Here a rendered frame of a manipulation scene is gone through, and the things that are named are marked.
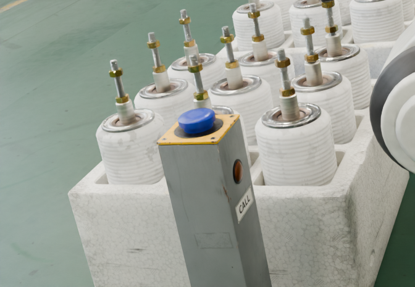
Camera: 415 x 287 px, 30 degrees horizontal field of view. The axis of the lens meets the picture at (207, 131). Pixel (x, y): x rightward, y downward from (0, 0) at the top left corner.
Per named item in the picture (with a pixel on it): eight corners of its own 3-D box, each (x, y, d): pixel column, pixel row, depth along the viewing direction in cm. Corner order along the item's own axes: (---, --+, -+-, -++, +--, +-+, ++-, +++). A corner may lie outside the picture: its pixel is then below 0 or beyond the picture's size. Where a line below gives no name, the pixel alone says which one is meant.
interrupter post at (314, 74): (303, 86, 107) (299, 64, 106) (312, 80, 109) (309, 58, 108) (318, 87, 106) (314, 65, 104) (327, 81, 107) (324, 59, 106)
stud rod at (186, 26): (188, 55, 126) (178, 10, 123) (191, 54, 127) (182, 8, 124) (192, 55, 125) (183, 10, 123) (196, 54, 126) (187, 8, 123)
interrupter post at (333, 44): (345, 52, 117) (343, 32, 116) (339, 58, 116) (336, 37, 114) (330, 53, 119) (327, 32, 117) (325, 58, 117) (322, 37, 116)
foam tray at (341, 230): (409, 178, 129) (399, 77, 123) (362, 323, 97) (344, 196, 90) (198, 176, 146) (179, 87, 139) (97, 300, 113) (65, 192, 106)
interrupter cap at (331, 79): (277, 92, 107) (276, 87, 107) (307, 73, 112) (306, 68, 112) (323, 96, 102) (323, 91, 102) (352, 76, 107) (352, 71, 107)
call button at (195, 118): (223, 123, 83) (220, 106, 83) (209, 139, 80) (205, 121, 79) (189, 124, 85) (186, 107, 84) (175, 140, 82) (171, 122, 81)
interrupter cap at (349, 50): (367, 47, 118) (367, 42, 118) (350, 64, 112) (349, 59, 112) (321, 47, 122) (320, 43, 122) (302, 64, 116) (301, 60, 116)
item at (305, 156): (267, 233, 108) (244, 114, 101) (331, 215, 109) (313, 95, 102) (289, 267, 99) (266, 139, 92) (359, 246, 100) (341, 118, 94)
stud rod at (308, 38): (309, 70, 107) (301, 18, 104) (315, 69, 107) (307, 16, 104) (310, 73, 106) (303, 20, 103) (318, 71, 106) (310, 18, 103)
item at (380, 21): (414, 78, 152) (405, -13, 145) (406, 96, 144) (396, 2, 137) (365, 79, 156) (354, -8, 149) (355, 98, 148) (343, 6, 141)
